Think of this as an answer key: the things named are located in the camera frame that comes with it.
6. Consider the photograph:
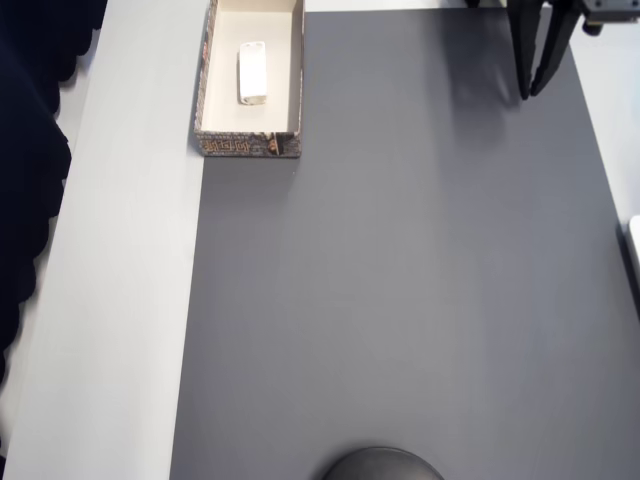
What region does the white rectangular block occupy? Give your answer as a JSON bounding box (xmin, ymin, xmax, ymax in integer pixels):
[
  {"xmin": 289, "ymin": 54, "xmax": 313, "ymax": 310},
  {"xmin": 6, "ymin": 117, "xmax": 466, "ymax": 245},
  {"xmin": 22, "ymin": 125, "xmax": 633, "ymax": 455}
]
[{"xmin": 236, "ymin": 40, "xmax": 270, "ymax": 108}]

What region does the grey gripper camera mount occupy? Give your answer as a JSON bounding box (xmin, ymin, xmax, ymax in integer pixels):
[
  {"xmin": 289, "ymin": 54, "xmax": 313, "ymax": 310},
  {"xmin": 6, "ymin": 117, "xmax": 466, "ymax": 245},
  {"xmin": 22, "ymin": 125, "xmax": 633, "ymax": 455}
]
[{"xmin": 579, "ymin": 0, "xmax": 640, "ymax": 37}]

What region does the grey table mat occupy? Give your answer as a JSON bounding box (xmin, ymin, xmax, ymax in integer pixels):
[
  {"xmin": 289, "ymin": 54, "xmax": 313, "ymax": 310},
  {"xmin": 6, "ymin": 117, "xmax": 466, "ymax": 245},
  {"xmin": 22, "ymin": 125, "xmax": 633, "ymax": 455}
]
[{"xmin": 168, "ymin": 8, "xmax": 640, "ymax": 480}]

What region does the black round seat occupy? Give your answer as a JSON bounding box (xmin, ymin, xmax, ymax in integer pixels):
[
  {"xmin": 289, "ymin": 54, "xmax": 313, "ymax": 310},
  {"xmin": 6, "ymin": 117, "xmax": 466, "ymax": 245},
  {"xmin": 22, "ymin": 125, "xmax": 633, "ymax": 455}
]
[{"xmin": 319, "ymin": 445, "xmax": 446, "ymax": 480}]

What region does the dark curtain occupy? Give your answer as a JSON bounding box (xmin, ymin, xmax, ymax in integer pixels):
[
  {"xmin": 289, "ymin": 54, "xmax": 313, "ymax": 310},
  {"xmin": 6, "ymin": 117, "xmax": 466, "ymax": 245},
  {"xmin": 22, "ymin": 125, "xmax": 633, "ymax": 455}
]
[{"xmin": 0, "ymin": 0, "xmax": 110, "ymax": 401}]

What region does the patterned cardboard box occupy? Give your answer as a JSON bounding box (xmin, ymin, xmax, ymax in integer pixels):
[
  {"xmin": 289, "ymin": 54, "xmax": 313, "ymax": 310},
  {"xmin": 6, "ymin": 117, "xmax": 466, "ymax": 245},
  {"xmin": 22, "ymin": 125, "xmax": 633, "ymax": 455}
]
[{"xmin": 193, "ymin": 0, "xmax": 306, "ymax": 160}]

